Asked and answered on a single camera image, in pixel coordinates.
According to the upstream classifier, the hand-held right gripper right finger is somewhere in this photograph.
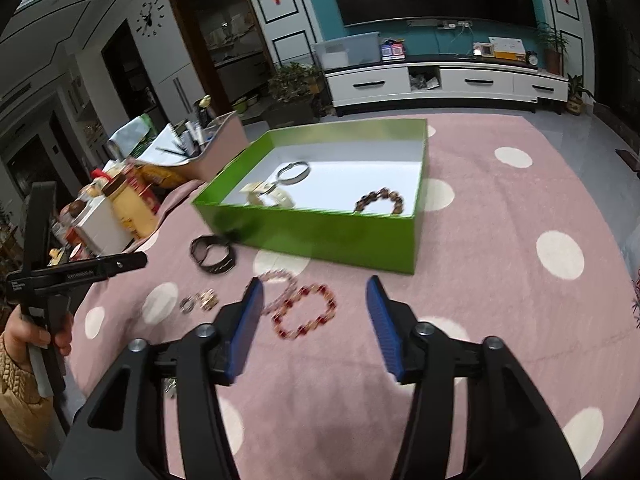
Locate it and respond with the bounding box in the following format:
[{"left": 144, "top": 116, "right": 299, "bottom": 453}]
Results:
[{"left": 366, "top": 275, "right": 584, "bottom": 480}]

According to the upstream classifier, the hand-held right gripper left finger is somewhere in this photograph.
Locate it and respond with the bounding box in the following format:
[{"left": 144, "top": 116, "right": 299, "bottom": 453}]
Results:
[{"left": 50, "top": 276, "right": 266, "bottom": 480}]

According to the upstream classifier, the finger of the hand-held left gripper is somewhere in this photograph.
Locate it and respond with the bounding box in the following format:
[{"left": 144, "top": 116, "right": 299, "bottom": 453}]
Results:
[{"left": 52, "top": 251, "right": 149, "bottom": 287}]

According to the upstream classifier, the red and gold bracelet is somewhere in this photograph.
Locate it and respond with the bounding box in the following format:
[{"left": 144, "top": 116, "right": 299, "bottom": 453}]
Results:
[{"left": 271, "top": 283, "right": 338, "bottom": 340}]

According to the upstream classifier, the green cardboard box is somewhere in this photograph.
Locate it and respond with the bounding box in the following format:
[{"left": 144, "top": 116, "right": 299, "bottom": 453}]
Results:
[{"left": 191, "top": 118, "right": 430, "bottom": 276}]

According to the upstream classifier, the person's left hand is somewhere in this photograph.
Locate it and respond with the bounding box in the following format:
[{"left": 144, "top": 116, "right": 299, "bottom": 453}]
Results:
[{"left": 4, "top": 304, "right": 74, "bottom": 361}]

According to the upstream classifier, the white carton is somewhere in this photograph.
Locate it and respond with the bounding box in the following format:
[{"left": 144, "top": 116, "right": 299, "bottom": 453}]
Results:
[{"left": 74, "top": 195, "right": 131, "bottom": 256}]

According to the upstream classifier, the yellow jar with brown lid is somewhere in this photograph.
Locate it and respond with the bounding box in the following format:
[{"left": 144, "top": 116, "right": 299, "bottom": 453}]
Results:
[{"left": 102, "top": 175, "right": 160, "bottom": 241}]

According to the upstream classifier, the black wrist band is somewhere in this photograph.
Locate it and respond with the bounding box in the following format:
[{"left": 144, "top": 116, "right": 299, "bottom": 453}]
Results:
[{"left": 189, "top": 234, "right": 237, "bottom": 274}]

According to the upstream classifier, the orange snack packet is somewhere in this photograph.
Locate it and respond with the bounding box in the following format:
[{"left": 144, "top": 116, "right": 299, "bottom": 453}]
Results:
[{"left": 139, "top": 162, "right": 186, "bottom": 189}]

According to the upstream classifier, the green and white bag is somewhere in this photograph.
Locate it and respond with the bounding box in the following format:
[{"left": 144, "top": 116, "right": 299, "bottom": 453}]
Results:
[{"left": 107, "top": 114, "right": 159, "bottom": 159}]

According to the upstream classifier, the pink polka-dot tablecloth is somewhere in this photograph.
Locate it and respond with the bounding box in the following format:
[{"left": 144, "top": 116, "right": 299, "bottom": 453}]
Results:
[{"left": 65, "top": 112, "right": 637, "bottom": 480}]

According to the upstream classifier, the pink desk organizer box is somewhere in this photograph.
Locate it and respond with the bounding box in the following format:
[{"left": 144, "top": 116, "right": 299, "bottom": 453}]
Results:
[{"left": 137, "top": 110, "right": 250, "bottom": 184}]

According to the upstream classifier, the silver bangle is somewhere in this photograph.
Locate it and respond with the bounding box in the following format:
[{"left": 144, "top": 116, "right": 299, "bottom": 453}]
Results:
[{"left": 274, "top": 160, "right": 312, "bottom": 185}]

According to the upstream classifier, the gold-capped bottle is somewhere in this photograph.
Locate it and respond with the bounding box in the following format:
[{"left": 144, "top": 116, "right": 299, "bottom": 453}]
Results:
[{"left": 196, "top": 94, "right": 214, "bottom": 129}]

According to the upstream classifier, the bushy potted plant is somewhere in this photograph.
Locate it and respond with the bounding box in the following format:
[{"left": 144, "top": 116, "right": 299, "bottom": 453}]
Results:
[{"left": 267, "top": 61, "right": 329, "bottom": 129}]

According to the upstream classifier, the white television cabinet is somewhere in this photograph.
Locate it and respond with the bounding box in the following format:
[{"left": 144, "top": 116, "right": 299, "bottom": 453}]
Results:
[{"left": 325, "top": 52, "right": 571, "bottom": 116}]

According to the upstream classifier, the clear plastic storage bin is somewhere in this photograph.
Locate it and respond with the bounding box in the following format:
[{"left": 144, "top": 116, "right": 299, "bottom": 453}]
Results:
[{"left": 312, "top": 31, "right": 382, "bottom": 70}]

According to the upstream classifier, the small potted plant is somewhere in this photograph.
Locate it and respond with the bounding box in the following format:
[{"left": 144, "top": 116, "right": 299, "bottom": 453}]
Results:
[{"left": 566, "top": 74, "right": 596, "bottom": 116}]

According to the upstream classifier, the white and yellow box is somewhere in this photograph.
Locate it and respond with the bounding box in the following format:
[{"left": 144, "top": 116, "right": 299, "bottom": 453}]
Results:
[{"left": 487, "top": 36, "right": 526, "bottom": 61}]

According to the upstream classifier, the white power strip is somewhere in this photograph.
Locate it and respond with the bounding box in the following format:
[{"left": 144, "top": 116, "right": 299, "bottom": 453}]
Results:
[{"left": 407, "top": 18, "right": 474, "bottom": 30}]

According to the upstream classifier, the tall potted plant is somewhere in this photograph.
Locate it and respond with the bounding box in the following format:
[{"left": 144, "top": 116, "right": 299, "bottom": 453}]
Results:
[{"left": 533, "top": 20, "right": 571, "bottom": 76}]

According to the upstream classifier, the pink bead bracelet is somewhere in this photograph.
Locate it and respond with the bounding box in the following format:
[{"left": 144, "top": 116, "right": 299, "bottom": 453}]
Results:
[{"left": 257, "top": 269, "right": 300, "bottom": 316}]

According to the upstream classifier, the brown bead bracelet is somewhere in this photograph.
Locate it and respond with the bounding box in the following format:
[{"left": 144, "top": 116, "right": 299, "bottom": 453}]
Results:
[{"left": 353, "top": 187, "right": 406, "bottom": 218}]

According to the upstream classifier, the cream chunky bracelet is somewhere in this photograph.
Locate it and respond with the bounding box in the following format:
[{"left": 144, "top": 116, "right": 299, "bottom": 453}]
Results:
[{"left": 240, "top": 180, "right": 297, "bottom": 209}]

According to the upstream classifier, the black wall clock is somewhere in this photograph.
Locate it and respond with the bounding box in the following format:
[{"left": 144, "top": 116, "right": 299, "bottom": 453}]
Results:
[{"left": 136, "top": 0, "right": 166, "bottom": 37}]

